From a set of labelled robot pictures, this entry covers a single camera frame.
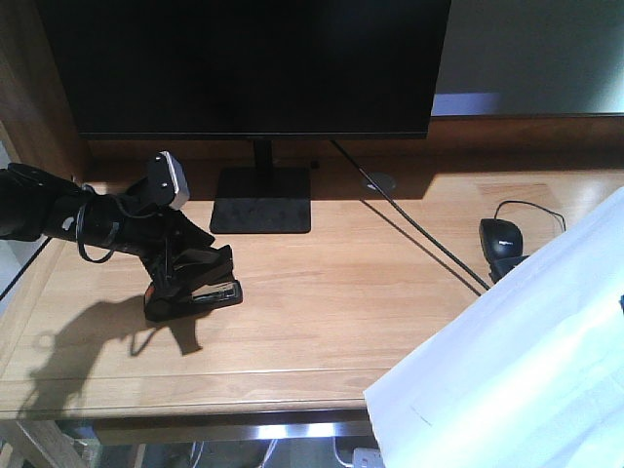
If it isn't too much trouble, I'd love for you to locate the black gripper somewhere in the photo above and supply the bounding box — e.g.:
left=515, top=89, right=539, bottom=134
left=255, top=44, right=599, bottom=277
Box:
left=80, top=178, right=215, bottom=301

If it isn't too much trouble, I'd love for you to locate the black orange stapler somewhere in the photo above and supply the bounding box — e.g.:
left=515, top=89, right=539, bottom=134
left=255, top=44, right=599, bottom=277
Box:
left=143, top=246, right=243, bottom=322

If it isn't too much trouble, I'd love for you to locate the white paper sheet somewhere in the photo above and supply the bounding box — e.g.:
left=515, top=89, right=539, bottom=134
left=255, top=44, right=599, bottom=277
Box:
left=365, top=191, right=623, bottom=467

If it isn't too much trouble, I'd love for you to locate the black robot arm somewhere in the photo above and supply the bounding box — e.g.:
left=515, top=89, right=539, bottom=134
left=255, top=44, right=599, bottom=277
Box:
left=1, top=163, right=219, bottom=296

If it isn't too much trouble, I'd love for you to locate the black computer monitor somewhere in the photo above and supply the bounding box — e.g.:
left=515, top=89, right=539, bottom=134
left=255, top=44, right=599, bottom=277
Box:
left=36, top=1, right=450, bottom=234

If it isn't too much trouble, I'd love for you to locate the white power strip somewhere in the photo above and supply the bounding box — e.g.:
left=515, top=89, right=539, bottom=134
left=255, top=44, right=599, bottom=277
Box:
left=352, top=448, right=385, bottom=468

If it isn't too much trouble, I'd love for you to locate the black computer mouse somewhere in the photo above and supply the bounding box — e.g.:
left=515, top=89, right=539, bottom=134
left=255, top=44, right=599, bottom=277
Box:
left=479, top=218, right=527, bottom=283

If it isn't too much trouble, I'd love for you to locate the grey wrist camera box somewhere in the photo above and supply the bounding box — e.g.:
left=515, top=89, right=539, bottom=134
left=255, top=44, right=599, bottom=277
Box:
left=146, top=151, right=190, bottom=211

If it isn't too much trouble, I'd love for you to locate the black monitor cable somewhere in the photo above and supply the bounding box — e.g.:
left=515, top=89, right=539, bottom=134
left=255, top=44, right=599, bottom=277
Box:
left=329, top=139, right=491, bottom=296

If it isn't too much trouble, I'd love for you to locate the grey desk cable grommet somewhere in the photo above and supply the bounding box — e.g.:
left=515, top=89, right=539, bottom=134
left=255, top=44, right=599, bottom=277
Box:
left=361, top=173, right=397, bottom=192

